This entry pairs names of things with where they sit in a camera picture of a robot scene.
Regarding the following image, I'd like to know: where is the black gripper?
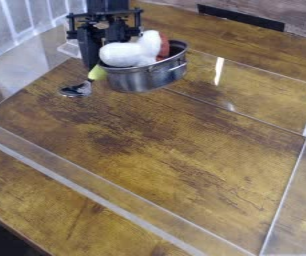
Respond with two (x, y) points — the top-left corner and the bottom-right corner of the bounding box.
(67, 0), (143, 69)

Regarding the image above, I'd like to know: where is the white plush mushroom toy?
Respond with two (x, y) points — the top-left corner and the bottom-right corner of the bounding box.
(100, 30), (170, 68)

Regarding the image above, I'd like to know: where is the green handled metal spoon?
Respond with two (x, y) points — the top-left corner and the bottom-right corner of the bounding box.
(59, 65), (107, 98)

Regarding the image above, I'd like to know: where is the small steel pot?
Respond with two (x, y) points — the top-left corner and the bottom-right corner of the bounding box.
(100, 40), (188, 93)

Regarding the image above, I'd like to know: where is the black strip on table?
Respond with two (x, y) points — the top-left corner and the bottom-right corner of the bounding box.
(198, 4), (286, 32)

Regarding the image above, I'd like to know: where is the clear acrylic barrier frame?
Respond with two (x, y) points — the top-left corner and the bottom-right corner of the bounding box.
(0, 22), (306, 256)

